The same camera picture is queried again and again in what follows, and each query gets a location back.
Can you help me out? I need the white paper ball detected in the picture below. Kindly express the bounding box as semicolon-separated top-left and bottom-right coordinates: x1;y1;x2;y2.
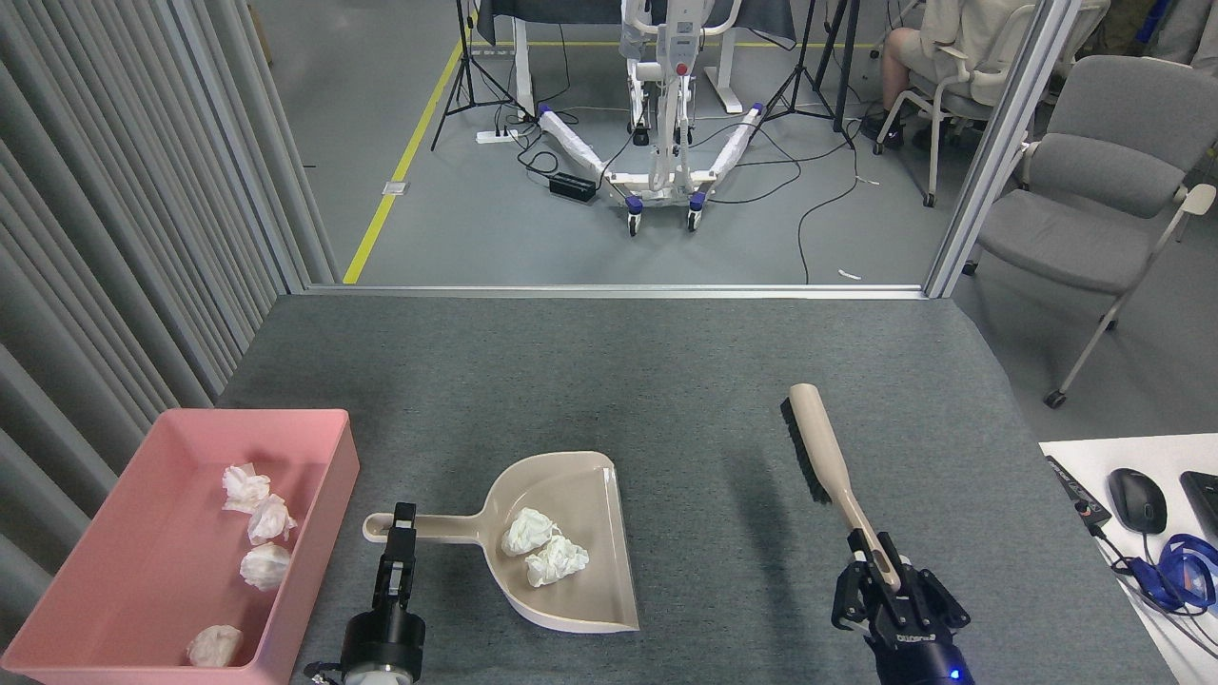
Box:
239;543;293;591
501;507;562;558
187;625;244;669
524;536;591;588
247;494;298;546
222;463;272;515

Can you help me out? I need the beige brush with black bristles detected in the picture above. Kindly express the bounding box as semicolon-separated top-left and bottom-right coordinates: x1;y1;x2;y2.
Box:
780;383;903;596

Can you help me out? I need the beige plastic dustpan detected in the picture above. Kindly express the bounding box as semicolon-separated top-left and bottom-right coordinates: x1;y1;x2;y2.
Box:
363;451;640;634

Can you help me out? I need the silver post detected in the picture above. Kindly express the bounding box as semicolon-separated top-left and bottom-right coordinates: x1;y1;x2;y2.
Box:
925;0;1081;299

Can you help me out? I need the person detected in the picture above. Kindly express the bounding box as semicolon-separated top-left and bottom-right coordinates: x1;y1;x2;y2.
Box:
1132;0;1218;68

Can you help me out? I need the black computer mouse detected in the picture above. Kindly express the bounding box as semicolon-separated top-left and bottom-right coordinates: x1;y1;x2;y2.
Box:
1108;468;1169;536

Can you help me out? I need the white stand on wheels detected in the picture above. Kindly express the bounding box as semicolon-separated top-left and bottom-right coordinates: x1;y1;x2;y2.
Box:
536;0;767;237

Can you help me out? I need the black floor cable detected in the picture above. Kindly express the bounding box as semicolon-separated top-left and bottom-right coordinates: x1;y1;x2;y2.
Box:
797;124;862;284

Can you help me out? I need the black flat device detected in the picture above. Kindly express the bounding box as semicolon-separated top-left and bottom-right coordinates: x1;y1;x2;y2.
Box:
1045;456;1112;531

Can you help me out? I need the blue lanyard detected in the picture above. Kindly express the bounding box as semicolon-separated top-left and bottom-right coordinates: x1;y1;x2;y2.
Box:
1128;534;1218;615

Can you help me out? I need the grey ribbed partition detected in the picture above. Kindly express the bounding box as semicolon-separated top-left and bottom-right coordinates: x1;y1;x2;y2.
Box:
0;0;339;648

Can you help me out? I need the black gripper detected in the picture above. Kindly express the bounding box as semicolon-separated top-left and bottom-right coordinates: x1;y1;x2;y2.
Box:
831;528;973;685
341;502;426;678

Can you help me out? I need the pink plastic bin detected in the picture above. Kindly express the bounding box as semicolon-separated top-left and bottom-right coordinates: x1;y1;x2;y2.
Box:
0;409;361;685

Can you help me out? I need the black tripod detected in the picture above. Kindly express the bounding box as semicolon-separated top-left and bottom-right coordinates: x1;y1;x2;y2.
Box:
752;0;857;151
430;0;534;153

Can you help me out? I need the grey padded chair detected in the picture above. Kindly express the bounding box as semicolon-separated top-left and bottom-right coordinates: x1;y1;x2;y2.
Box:
963;54;1218;410

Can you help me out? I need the white office chair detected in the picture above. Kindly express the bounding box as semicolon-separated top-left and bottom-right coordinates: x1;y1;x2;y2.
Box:
874;5;1038;208

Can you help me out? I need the silver table edge rail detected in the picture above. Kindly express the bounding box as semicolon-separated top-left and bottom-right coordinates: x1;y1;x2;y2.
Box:
304;284;929;302

